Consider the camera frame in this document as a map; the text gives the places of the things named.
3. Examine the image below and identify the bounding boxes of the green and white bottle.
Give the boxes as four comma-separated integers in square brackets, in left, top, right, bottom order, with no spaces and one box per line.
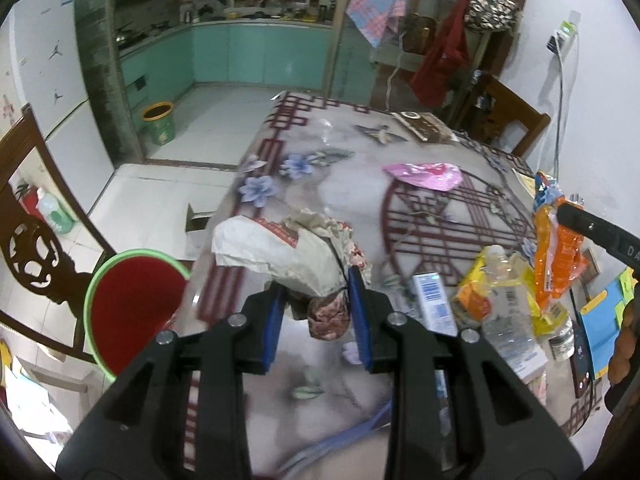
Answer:
[36,187,76,235]

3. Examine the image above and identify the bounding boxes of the orange snack bag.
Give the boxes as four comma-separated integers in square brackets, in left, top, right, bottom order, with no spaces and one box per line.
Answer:
[531,171,591,313]

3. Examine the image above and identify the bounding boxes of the person's right hand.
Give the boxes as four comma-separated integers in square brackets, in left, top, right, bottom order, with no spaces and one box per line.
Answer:
[608,301,640,401]

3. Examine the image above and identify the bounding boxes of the yellow orange snack wrapper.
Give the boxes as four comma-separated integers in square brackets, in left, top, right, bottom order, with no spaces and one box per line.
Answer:
[452,248,503,323]

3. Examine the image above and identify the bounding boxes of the brown handbag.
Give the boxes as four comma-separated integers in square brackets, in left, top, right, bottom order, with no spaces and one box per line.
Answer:
[400,14,437,55]

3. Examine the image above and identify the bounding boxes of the wall charger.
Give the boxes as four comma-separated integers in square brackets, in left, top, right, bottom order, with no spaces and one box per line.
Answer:
[547,20,576,53]

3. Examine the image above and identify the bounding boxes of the brown snack package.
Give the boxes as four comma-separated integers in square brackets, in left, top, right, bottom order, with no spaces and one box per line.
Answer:
[391,110,458,143]

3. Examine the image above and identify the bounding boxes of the yellow card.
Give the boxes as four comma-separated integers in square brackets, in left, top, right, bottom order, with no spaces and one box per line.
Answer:
[512,170,538,201]

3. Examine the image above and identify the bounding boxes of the red fire extinguisher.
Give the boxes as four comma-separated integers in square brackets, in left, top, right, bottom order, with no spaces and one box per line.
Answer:
[15,180,43,221]

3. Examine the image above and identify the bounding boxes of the pink plastic bag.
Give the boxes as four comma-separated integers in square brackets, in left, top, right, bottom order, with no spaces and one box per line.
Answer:
[382,161,463,192]

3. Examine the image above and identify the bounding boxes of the white refrigerator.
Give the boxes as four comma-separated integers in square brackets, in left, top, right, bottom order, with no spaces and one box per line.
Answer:
[0,0,117,186]

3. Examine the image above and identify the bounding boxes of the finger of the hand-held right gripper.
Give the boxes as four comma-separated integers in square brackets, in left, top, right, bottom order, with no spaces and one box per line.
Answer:
[557,201,640,266]

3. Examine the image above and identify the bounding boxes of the white paper bag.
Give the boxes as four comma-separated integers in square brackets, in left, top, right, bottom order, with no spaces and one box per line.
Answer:
[211,208,373,301]

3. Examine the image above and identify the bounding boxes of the white cable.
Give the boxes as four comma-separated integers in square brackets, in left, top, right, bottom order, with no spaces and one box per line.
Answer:
[550,50,571,181]

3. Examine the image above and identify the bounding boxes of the white and blue box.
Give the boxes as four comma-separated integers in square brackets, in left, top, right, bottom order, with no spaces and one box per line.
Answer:
[411,271,458,336]

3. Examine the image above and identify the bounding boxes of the teal kitchen cabinets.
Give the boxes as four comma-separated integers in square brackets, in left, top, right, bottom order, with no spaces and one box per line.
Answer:
[117,20,336,111]

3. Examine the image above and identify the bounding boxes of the red hanging garment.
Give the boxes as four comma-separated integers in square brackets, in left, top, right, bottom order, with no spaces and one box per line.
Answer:
[410,0,476,106]

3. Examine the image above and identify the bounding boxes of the yellow plastic wrapper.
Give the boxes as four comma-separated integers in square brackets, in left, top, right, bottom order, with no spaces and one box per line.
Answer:
[510,255,568,338]

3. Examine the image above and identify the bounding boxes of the clear plastic bottle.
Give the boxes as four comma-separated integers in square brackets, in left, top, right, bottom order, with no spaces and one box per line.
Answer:
[480,245,548,376]

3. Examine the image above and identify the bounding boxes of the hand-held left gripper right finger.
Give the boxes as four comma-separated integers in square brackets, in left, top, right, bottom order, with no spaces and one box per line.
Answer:
[347,265,585,480]

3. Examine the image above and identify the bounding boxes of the yellow green waste bin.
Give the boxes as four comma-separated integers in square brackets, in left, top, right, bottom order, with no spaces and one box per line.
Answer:
[141,101,177,147]

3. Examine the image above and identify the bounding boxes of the carved dark wooden chair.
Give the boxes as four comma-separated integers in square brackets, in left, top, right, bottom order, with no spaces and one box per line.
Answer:
[0,102,121,366]

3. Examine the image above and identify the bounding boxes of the patterned paper ball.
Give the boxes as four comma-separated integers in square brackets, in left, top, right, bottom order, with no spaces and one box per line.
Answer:
[305,287,352,343]

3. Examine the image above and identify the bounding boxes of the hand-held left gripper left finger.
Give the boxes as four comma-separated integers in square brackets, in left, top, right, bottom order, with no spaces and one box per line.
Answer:
[56,282,288,480]

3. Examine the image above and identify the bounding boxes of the patterned fabric bag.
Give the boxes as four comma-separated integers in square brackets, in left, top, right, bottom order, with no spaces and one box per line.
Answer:
[464,0,521,35]

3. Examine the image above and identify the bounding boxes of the plain wooden chair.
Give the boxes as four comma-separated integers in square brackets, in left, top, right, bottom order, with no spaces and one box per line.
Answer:
[462,72,551,158]

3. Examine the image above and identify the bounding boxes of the plaid towel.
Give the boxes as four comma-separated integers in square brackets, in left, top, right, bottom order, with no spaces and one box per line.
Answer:
[346,0,412,48]

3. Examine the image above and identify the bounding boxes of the small glass jar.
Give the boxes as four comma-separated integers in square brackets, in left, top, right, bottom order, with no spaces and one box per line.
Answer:
[547,317,576,361]

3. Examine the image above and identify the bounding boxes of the red basin with green rim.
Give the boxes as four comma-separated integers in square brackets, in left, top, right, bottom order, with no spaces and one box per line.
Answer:
[83,249,193,383]

